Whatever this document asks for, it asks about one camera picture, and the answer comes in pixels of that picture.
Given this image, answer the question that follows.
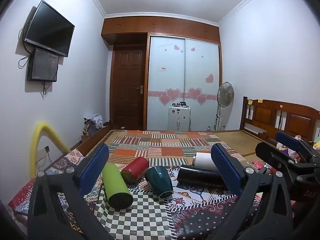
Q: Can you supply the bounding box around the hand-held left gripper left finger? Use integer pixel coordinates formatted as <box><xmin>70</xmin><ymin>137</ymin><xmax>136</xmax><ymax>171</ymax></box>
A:
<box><xmin>27</xmin><ymin>144</ymin><xmax>113</xmax><ymax>240</ymax></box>

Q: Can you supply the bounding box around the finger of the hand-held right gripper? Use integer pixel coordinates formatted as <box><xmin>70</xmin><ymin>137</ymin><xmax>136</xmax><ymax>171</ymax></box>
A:
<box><xmin>255</xmin><ymin>142</ymin><xmax>316</xmax><ymax>181</ymax></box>
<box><xmin>275</xmin><ymin>131</ymin><xmax>320</xmax><ymax>161</ymax></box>

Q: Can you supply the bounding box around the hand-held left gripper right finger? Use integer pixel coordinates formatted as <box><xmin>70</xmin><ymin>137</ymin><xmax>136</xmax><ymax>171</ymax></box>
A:
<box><xmin>211</xmin><ymin>143</ymin><xmax>295</xmax><ymax>240</ymax></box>

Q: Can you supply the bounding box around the white cup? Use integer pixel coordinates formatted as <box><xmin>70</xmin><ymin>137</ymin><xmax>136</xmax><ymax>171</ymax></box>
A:
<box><xmin>192</xmin><ymin>152</ymin><xmax>216</xmax><ymax>171</ymax></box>

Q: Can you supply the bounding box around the green cup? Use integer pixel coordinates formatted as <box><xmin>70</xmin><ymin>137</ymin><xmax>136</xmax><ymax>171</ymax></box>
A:
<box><xmin>101</xmin><ymin>163</ymin><xmax>134</xmax><ymax>209</ymax></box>

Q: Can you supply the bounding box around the black cup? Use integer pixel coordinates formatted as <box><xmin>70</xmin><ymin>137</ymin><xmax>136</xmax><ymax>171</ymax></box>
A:
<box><xmin>177</xmin><ymin>164</ymin><xmax>227</xmax><ymax>188</ymax></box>

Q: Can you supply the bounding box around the red cup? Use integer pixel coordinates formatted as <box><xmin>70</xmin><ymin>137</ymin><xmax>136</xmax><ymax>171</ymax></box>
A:
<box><xmin>121</xmin><ymin>156</ymin><xmax>150</xmax><ymax>184</ymax></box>

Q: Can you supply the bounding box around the dark teal faceted cup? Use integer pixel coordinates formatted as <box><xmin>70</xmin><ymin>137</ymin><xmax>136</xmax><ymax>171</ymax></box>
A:
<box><xmin>145</xmin><ymin>166</ymin><xmax>174</xmax><ymax>199</ymax></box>

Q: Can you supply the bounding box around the small doll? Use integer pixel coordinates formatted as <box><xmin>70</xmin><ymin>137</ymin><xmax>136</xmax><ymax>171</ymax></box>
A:
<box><xmin>275</xmin><ymin>135</ymin><xmax>302</xmax><ymax>161</ymax></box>

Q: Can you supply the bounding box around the red and pink toy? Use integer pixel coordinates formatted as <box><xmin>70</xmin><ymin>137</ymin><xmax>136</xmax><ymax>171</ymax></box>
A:
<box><xmin>246</xmin><ymin>160</ymin><xmax>274</xmax><ymax>176</ymax></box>

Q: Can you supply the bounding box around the wooden bed headboard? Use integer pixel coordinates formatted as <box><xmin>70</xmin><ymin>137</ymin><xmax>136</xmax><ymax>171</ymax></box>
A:
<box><xmin>239</xmin><ymin>96</ymin><xmax>320</xmax><ymax>146</ymax></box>

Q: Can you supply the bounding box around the floral printed bedsheet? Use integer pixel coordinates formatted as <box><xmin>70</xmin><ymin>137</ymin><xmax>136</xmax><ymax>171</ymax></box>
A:
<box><xmin>7</xmin><ymin>148</ymin><xmax>264</xmax><ymax>240</ymax></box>

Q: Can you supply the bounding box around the pile of clothes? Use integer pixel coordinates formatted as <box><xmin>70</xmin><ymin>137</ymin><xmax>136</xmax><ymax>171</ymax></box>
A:
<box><xmin>81</xmin><ymin>113</ymin><xmax>112</xmax><ymax>141</ymax></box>

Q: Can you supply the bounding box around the yellow foam tube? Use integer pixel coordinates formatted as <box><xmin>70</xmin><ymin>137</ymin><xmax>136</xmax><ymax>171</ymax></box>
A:
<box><xmin>30</xmin><ymin>122</ymin><xmax>72</xmax><ymax>179</ymax></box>

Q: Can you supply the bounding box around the dark floral cloth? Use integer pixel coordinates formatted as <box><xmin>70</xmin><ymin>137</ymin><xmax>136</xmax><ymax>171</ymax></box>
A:
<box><xmin>172</xmin><ymin>204</ymin><xmax>242</xmax><ymax>240</ymax></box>

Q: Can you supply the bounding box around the patchwork striped blanket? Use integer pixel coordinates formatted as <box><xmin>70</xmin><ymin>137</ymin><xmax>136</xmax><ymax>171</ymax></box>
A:
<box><xmin>107</xmin><ymin>129</ymin><xmax>247</xmax><ymax>166</ymax></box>

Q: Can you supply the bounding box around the white box appliance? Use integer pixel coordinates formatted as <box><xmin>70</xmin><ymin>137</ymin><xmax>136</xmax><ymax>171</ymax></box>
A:
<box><xmin>167</xmin><ymin>102</ymin><xmax>192</xmax><ymax>132</ymax></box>

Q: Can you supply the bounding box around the green white checkered cloth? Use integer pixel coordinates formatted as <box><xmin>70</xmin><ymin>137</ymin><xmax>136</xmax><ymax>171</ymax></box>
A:
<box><xmin>97</xmin><ymin>177</ymin><xmax>176</xmax><ymax>240</ymax></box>

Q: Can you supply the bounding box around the standing fan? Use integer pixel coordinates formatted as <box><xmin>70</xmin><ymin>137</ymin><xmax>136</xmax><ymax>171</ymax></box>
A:
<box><xmin>213</xmin><ymin>81</ymin><xmax>235</xmax><ymax>131</ymax></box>

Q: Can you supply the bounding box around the brown wooden door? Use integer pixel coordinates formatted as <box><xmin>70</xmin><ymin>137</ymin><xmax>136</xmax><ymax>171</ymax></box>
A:
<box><xmin>111</xmin><ymin>45</ymin><xmax>147</xmax><ymax>131</ymax></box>

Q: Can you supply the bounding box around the sliding wardrobe with heart stickers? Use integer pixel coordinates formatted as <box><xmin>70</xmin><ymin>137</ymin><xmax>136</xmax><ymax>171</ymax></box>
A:
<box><xmin>147</xmin><ymin>34</ymin><xmax>222</xmax><ymax>132</ymax></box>

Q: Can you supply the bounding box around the wooden overhead cabinet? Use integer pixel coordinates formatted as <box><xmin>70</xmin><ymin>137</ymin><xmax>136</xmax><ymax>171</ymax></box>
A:
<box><xmin>101</xmin><ymin>16</ymin><xmax>221</xmax><ymax>46</ymax></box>

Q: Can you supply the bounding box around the wooden bed frame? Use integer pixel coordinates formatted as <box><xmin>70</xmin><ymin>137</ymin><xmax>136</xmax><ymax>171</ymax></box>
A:
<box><xmin>65</xmin><ymin>125</ymin><xmax>113</xmax><ymax>157</ymax></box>

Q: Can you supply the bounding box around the black monitor cable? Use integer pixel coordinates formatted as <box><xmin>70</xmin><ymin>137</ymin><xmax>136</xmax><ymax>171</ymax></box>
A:
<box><xmin>41</xmin><ymin>81</ymin><xmax>54</xmax><ymax>96</ymax></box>

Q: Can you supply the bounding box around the small black wall monitor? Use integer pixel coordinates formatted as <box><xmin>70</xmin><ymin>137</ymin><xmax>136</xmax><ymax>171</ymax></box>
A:
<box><xmin>27</xmin><ymin>47</ymin><xmax>60</xmax><ymax>82</ymax></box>

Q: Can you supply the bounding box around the wall-mounted black television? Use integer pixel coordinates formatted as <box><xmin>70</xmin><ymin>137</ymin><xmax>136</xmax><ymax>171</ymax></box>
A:
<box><xmin>24</xmin><ymin>0</ymin><xmax>75</xmax><ymax>58</ymax></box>

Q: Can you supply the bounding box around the black television cable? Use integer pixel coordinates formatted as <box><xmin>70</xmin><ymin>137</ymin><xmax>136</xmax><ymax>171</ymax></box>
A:
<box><xmin>17</xmin><ymin>21</ymin><xmax>35</xmax><ymax>68</ymax></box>

